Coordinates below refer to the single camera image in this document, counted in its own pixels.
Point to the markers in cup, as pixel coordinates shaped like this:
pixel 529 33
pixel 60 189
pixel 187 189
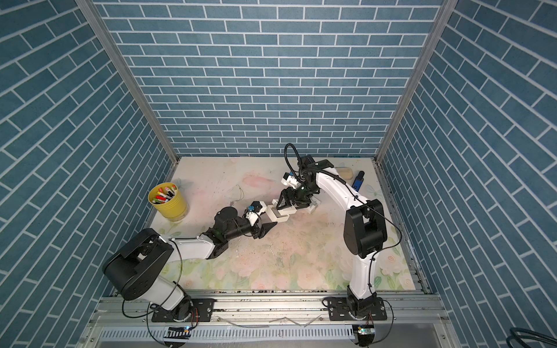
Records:
pixel 162 194

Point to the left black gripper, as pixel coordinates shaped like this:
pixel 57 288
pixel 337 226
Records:
pixel 262 231

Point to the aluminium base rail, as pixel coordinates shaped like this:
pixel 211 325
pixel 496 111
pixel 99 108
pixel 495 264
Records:
pixel 275 319

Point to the yellow cup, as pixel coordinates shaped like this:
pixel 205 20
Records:
pixel 174 210

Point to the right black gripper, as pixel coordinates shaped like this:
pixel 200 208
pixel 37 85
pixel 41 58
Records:
pixel 295 200

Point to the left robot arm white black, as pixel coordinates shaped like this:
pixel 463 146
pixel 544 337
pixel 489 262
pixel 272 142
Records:
pixel 135 269

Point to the blue black marker pen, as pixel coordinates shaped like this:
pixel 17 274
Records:
pixel 358 181

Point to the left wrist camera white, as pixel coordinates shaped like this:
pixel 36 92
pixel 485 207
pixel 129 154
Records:
pixel 255 210

